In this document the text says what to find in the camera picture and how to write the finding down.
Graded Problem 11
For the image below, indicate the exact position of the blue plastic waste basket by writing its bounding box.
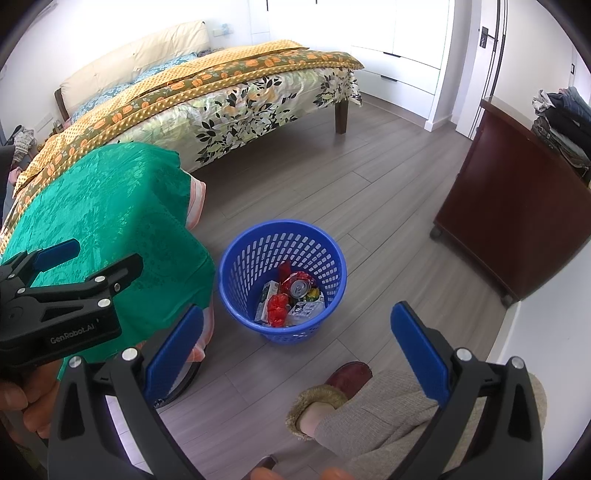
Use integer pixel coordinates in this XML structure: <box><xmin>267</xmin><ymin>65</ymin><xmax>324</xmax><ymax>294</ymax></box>
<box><xmin>219</xmin><ymin>220</ymin><xmax>348</xmax><ymax>344</ymax></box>

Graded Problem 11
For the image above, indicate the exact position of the folded clothes stack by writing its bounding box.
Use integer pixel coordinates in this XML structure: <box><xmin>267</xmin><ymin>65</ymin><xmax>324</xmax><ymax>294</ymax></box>
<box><xmin>531</xmin><ymin>85</ymin><xmax>591</xmax><ymax>178</ymax></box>

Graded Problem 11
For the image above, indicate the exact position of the white door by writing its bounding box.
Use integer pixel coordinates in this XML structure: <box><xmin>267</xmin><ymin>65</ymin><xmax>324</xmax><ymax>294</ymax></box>
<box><xmin>455</xmin><ymin>0</ymin><xmax>506</xmax><ymax>139</ymax></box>

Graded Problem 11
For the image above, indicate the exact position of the red drink can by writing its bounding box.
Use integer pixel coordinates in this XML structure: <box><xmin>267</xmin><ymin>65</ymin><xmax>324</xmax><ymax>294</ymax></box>
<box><xmin>281</xmin><ymin>271</ymin><xmax>317</xmax><ymax>301</ymax></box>

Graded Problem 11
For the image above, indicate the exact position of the pile of clothes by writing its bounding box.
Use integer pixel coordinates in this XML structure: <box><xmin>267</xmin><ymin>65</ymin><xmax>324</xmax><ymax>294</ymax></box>
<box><xmin>7</xmin><ymin>124</ymin><xmax>38</xmax><ymax>181</ymax></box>

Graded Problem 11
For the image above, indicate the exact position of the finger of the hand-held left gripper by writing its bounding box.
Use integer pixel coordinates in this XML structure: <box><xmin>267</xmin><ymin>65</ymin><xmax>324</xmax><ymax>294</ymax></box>
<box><xmin>0</xmin><ymin>239</ymin><xmax>81</xmax><ymax>296</ymax></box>
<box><xmin>28</xmin><ymin>253</ymin><xmax>145</xmax><ymax>306</ymax></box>

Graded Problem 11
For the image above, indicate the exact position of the cream padded headboard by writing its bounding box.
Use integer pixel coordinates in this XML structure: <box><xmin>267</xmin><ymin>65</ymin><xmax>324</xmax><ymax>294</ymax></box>
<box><xmin>60</xmin><ymin>21</ymin><xmax>208</xmax><ymax>116</ymax></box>

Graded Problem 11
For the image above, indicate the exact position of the green white milk carton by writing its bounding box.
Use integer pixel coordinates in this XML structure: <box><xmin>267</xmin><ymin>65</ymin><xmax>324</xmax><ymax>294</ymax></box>
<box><xmin>254</xmin><ymin>281</ymin><xmax>281</xmax><ymax>324</ymax></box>

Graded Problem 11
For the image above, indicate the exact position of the green patterned tablecloth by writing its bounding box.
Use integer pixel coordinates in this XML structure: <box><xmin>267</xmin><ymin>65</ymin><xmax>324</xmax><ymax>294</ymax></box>
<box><xmin>0</xmin><ymin>142</ymin><xmax>217</xmax><ymax>365</ymax></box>

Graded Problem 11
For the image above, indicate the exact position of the red plastic bag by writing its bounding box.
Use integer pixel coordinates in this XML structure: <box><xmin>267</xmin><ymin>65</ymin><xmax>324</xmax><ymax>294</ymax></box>
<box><xmin>267</xmin><ymin>294</ymin><xmax>289</xmax><ymax>328</ymax></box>

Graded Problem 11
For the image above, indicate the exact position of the white wardrobe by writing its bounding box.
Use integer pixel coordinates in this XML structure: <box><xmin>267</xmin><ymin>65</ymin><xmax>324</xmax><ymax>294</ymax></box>
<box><xmin>252</xmin><ymin>0</ymin><xmax>455</xmax><ymax>132</ymax></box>

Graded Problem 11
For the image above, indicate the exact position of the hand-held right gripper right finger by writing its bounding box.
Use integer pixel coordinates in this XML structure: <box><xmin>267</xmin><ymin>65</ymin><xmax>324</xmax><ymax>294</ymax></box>
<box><xmin>390</xmin><ymin>302</ymin><xmax>544</xmax><ymax>480</ymax></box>

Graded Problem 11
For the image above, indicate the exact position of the person's left hand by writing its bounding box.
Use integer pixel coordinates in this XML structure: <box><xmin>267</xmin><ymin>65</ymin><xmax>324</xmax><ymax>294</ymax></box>
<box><xmin>0</xmin><ymin>359</ymin><xmax>64</xmax><ymax>445</ymax></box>

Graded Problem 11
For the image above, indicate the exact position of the person's right hand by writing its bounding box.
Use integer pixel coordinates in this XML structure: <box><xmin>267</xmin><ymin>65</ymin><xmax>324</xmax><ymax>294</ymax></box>
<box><xmin>249</xmin><ymin>467</ymin><xmax>363</xmax><ymax>480</ymax></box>

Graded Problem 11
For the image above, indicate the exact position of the leaf print bedsheet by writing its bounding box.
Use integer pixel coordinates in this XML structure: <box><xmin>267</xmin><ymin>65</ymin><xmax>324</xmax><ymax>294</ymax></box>
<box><xmin>115</xmin><ymin>67</ymin><xmax>363</xmax><ymax>174</ymax></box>

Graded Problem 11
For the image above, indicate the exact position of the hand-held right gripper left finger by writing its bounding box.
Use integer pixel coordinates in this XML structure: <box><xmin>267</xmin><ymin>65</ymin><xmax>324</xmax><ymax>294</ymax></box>
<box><xmin>48</xmin><ymin>305</ymin><xmax>206</xmax><ymax>480</ymax></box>

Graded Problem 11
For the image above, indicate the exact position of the dark red wooden cabinet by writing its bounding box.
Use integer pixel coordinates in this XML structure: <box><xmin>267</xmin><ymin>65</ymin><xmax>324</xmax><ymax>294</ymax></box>
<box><xmin>429</xmin><ymin>98</ymin><xmax>591</xmax><ymax>308</ymax></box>

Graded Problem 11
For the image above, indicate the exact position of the orange floral yellow quilt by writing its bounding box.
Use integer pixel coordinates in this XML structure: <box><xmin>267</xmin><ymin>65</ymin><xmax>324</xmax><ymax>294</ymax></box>
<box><xmin>0</xmin><ymin>41</ymin><xmax>365</xmax><ymax>232</ymax></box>

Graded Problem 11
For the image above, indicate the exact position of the blue floral pillow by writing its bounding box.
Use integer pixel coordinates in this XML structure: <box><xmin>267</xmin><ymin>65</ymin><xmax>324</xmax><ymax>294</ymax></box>
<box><xmin>134</xmin><ymin>53</ymin><xmax>199</xmax><ymax>84</ymax></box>
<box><xmin>71</xmin><ymin>80</ymin><xmax>139</xmax><ymax>118</ymax></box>

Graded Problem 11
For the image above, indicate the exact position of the person's leg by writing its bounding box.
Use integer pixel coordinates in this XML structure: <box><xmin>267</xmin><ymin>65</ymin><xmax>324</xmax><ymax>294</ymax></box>
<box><xmin>298</xmin><ymin>369</ymin><xmax>548</xmax><ymax>480</ymax></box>

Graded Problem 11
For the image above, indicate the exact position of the orange white undercloth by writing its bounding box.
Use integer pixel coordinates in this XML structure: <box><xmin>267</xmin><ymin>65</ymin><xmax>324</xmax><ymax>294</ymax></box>
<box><xmin>185</xmin><ymin>179</ymin><xmax>217</xmax><ymax>363</ymax></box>

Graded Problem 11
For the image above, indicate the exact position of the wooden bed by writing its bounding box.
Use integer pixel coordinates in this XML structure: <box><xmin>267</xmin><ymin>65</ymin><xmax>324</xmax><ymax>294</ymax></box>
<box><xmin>0</xmin><ymin>21</ymin><xmax>365</xmax><ymax>232</ymax></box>

